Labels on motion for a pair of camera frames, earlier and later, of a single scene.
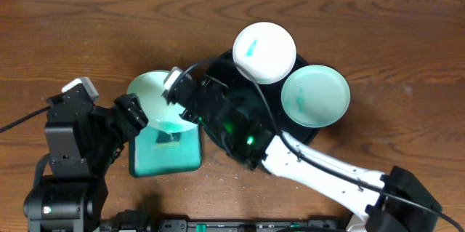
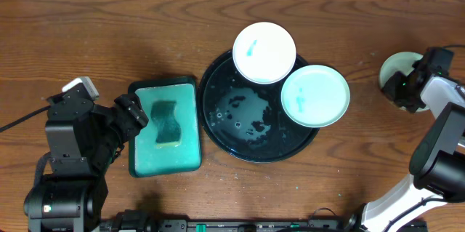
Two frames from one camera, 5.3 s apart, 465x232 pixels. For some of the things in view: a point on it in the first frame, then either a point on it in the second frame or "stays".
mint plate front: [161, 116] -> [399, 62]
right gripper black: [209, 81] -> [389, 89]
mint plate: [315, 96] stays
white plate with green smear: [266, 50] stays
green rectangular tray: [148, 157] stays
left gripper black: [131, 112] stays
